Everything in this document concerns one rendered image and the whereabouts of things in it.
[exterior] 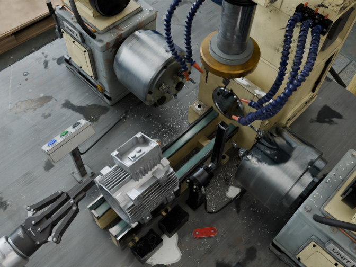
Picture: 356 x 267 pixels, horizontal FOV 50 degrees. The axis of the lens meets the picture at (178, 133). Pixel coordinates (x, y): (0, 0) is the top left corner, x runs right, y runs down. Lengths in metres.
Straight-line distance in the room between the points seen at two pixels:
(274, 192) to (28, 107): 1.11
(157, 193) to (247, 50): 0.51
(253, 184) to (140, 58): 0.59
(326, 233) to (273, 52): 0.60
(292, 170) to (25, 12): 2.58
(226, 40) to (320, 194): 0.51
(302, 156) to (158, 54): 0.60
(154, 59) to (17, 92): 0.73
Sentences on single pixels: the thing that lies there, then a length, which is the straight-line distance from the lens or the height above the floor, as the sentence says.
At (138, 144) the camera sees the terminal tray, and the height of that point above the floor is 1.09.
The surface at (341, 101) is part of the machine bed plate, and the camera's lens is 1.87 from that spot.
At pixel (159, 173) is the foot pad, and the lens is 1.17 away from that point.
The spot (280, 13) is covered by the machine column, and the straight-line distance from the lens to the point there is 1.25.
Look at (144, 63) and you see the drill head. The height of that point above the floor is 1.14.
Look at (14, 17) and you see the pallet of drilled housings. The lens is 3.27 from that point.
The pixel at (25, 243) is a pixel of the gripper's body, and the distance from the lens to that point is 1.01.
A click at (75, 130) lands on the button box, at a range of 1.30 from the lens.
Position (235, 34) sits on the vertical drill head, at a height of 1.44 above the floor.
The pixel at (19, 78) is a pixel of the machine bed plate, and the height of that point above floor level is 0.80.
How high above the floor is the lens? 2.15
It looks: 58 degrees down
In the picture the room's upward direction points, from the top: 3 degrees clockwise
